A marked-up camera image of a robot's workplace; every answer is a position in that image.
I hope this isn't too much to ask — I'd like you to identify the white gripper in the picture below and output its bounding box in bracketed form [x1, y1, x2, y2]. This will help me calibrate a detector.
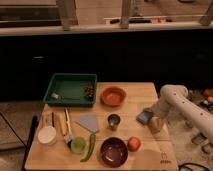
[144, 107, 164, 134]

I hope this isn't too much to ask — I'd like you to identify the blue sponge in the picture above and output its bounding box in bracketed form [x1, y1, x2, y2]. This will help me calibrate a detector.
[136, 111, 153, 125]

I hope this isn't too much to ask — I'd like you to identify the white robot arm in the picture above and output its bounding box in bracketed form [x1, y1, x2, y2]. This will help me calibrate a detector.
[144, 84, 213, 144]

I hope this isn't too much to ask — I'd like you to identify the red bowl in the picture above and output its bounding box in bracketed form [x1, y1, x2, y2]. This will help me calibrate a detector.
[100, 86, 126, 107]

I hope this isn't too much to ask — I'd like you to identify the dark maroon bowl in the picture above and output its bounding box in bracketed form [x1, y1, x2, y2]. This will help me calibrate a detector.
[100, 137, 128, 168]

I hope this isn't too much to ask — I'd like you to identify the orange fruit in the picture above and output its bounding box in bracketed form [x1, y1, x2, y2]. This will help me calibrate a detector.
[127, 137, 141, 152]

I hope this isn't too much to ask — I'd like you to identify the small metal cup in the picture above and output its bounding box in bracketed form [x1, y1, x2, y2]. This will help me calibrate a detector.
[107, 114, 121, 131]

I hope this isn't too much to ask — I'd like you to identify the green chili pepper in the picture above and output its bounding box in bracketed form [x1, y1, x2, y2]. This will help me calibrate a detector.
[80, 133, 96, 162]

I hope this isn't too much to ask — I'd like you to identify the grey triangular cloth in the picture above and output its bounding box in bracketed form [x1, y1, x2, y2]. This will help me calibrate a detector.
[75, 115, 99, 133]

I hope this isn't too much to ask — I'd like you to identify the red grapes bunch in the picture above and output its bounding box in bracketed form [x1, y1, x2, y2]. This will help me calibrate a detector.
[84, 85, 94, 100]

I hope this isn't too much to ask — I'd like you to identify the green cup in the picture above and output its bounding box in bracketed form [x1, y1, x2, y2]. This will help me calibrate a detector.
[71, 137, 86, 154]

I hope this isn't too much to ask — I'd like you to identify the yellow corn cob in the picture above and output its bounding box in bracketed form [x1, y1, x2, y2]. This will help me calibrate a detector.
[58, 114, 67, 136]

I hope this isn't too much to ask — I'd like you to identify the green plastic tray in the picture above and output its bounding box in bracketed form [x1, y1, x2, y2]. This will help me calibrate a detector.
[43, 73, 97, 107]

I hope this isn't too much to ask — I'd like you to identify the small metal spoon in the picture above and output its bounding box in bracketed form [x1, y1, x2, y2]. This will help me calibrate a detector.
[51, 93, 80, 100]

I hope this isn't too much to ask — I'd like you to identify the white round container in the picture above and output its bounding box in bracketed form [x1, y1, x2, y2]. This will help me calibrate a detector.
[37, 126, 57, 145]

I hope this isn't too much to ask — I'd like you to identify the black cable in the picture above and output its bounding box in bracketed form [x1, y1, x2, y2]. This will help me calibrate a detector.
[178, 161, 213, 171]

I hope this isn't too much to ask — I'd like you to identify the white handled brush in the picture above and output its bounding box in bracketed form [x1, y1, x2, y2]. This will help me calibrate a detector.
[64, 108, 73, 148]

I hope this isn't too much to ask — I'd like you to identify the black handled knife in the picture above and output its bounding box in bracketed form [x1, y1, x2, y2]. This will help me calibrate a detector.
[51, 112, 55, 128]

